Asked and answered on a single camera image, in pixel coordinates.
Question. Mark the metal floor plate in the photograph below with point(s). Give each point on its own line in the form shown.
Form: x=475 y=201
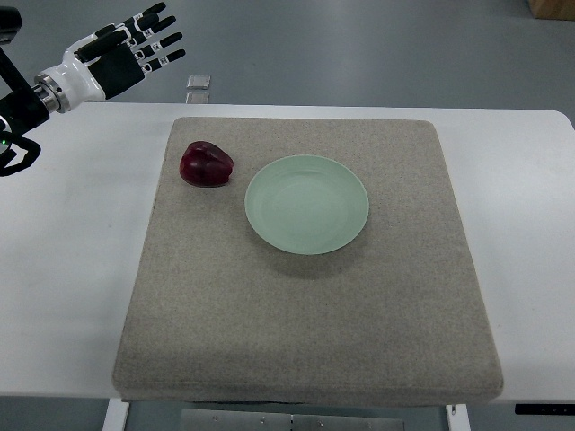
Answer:
x=197 y=98
x=198 y=82

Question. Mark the pale green plate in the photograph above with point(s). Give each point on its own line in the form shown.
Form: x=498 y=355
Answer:
x=306 y=204

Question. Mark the white right table leg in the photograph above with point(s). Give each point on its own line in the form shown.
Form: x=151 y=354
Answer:
x=457 y=417

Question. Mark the lower metal floor plate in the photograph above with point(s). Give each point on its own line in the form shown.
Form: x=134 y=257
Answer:
x=197 y=98

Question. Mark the cardboard box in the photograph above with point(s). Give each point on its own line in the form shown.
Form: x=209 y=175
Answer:
x=562 y=10

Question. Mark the white table leg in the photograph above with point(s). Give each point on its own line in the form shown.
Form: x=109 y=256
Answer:
x=116 y=415
x=457 y=417

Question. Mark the red apple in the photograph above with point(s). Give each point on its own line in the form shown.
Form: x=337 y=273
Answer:
x=204 y=164

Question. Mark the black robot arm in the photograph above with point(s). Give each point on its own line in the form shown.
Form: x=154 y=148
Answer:
x=22 y=109

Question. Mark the upper metal floor plate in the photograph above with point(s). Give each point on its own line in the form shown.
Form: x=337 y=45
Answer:
x=198 y=82

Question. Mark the beige fabric cushion mat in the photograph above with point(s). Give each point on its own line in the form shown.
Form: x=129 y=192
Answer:
x=395 y=318

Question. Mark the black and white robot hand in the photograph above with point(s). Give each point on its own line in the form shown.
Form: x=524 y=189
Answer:
x=109 y=61

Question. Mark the black table control panel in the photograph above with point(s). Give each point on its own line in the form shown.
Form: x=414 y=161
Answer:
x=534 y=409

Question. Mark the white left table leg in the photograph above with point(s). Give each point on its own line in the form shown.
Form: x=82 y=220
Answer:
x=116 y=415

